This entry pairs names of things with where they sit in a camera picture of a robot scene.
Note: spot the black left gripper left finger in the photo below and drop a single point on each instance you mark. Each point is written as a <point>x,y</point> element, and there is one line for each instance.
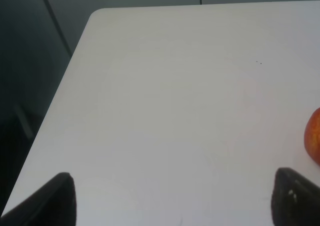
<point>54,204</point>

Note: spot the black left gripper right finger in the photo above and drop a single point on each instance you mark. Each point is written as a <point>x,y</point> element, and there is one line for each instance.
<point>295,200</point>

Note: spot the red apple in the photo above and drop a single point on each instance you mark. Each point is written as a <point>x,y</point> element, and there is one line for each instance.
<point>312,137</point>

